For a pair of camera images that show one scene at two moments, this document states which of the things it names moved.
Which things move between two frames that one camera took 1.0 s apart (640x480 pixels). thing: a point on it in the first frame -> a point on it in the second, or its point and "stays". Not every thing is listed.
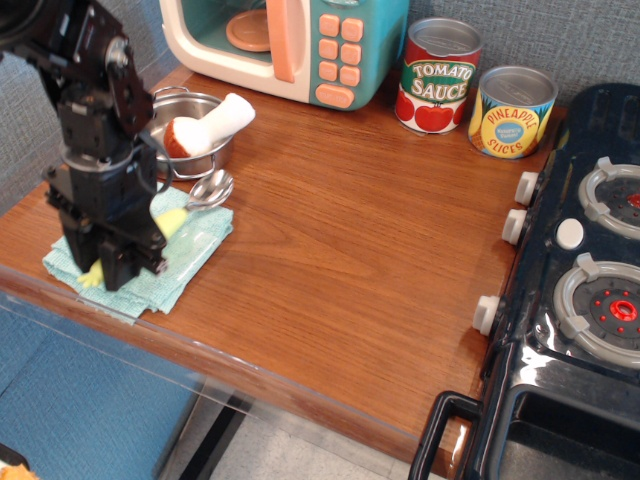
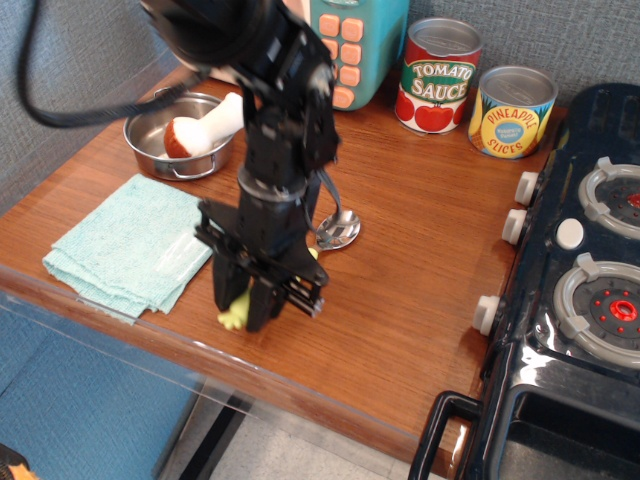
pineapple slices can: (512, 112) stays
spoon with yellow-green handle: (209, 189) -> (335, 231)
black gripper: (107, 206) -> (263, 244)
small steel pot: (172, 102) stays
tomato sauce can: (438, 74) stays
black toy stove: (559, 396) stays
